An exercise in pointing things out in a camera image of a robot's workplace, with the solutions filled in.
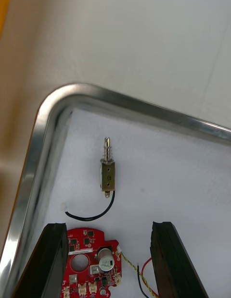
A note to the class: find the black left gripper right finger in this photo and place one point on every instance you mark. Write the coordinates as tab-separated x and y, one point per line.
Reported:
173	266

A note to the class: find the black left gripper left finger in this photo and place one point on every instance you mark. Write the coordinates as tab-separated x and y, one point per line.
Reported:
45	266

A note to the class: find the round red circuit board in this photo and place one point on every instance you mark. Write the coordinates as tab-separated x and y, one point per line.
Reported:
106	262

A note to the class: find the white sheet liner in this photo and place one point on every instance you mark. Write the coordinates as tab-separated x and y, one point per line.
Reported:
168	182

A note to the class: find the steel tray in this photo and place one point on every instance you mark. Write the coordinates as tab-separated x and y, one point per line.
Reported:
120	98

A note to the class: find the yellow-orange plastic bin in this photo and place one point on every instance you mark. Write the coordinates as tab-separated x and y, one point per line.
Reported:
3	9

